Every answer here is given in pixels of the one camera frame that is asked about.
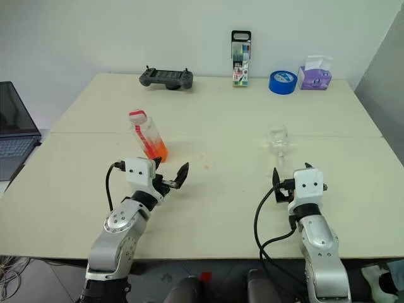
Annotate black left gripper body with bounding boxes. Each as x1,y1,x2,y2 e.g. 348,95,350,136
151,173,177,203

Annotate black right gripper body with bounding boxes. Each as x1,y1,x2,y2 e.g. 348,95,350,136
275,178,296,203

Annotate bottle with orange liquid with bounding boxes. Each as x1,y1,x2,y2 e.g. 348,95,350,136
131,116,169,163

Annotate clear wine glass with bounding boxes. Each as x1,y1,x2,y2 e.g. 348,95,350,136
266,124,290,179

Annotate grey handheld remote controller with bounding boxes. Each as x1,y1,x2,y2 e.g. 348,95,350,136
139,65,194,92

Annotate blue tape roll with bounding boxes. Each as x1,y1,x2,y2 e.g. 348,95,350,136
268,69,298,95

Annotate purple tissue box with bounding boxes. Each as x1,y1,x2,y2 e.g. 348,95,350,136
297,55,334,91

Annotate dark rounded shape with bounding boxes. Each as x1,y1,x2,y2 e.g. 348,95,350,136
246,268,283,303
163,275,206,303

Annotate marker pen pack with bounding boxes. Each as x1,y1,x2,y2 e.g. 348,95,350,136
230,30,253,88

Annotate white object under table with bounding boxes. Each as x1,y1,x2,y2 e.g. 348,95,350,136
361,264,399,302

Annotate dark grey laptop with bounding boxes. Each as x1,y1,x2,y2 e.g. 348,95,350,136
0,81,43,182

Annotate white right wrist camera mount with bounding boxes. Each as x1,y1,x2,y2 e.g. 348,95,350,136
287,168,324,212

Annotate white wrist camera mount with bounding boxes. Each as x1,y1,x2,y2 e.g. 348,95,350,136
287,168,324,212
125,157,157,194

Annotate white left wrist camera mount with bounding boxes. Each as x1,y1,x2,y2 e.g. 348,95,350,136
125,157,157,194

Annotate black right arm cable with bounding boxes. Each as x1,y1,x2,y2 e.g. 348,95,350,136
252,184,304,303

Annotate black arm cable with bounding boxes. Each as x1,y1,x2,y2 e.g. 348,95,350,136
105,160,127,211
252,184,304,303

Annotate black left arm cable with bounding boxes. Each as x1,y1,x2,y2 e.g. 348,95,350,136
105,160,127,211

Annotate tangled floor cables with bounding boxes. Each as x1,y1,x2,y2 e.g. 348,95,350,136
0,255,31,297

